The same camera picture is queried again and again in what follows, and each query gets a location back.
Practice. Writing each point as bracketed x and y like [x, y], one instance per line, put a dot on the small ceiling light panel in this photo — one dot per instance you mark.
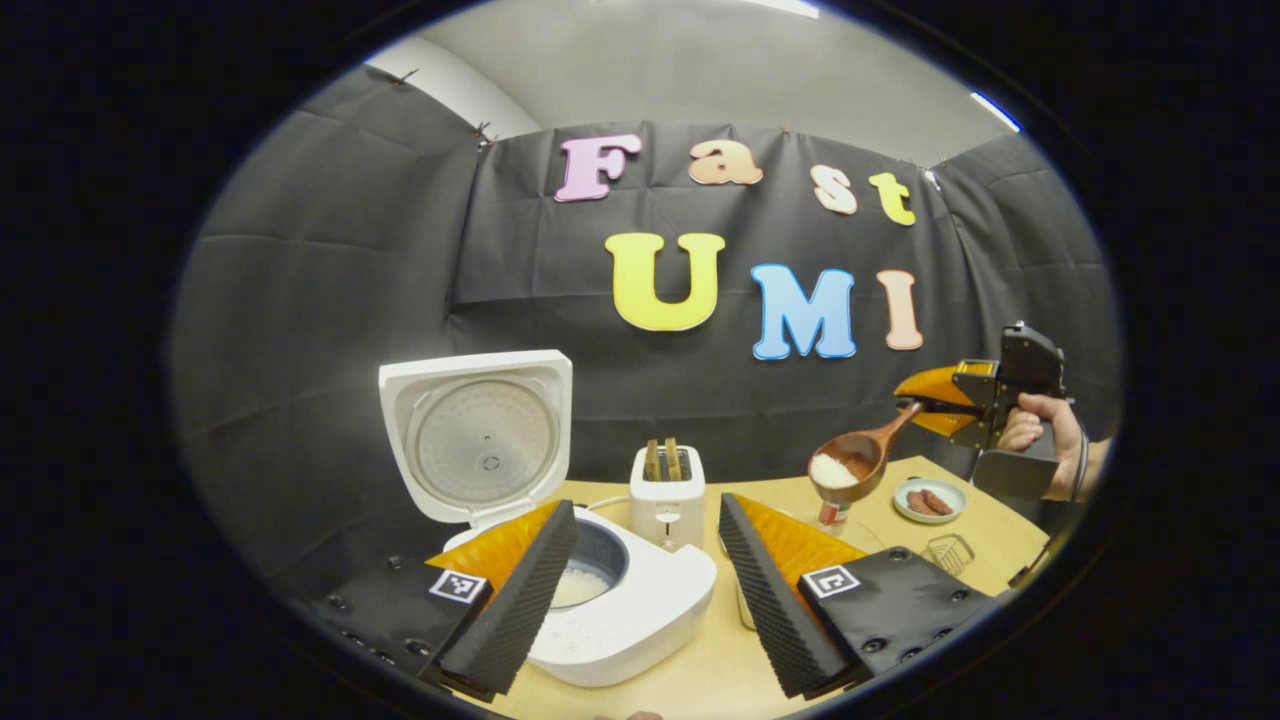
[995, 112]

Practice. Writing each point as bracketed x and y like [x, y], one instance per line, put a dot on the white rice cooker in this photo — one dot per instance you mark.
[480, 430]

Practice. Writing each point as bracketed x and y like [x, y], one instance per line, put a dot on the black backdrop cloth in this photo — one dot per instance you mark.
[300, 300]

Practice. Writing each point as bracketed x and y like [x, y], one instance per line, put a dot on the brown meat slice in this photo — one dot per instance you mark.
[940, 501]
[917, 503]

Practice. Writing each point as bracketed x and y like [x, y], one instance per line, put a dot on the pale green plate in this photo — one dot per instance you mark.
[905, 505]

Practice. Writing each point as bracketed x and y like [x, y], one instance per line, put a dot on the brown wooden spoon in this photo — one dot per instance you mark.
[865, 450]

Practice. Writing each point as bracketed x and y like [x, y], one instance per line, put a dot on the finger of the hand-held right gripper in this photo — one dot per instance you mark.
[960, 425]
[950, 385]

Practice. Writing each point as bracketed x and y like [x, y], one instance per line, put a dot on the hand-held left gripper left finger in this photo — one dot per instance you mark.
[515, 610]

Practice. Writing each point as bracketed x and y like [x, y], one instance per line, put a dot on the white rice layer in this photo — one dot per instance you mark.
[580, 588]

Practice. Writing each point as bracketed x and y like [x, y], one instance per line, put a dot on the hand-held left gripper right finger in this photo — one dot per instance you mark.
[770, 610]

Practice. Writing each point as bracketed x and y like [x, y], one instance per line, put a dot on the white toaster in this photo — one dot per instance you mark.
[667, 510]

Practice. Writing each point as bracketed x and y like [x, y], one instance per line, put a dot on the long ceiling light panel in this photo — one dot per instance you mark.
[785, 7]

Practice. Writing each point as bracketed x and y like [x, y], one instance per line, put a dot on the brown bread slice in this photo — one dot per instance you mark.
[653, 462]
[674, 460]

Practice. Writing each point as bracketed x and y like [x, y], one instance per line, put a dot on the small clear chopstick holder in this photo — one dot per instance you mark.
[950, 555]

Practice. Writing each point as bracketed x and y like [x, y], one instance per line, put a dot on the spoonful of white rice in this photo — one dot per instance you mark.
[833, 470]

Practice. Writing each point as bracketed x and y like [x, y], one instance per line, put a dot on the clear plastic bottle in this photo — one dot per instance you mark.
[830, 515]

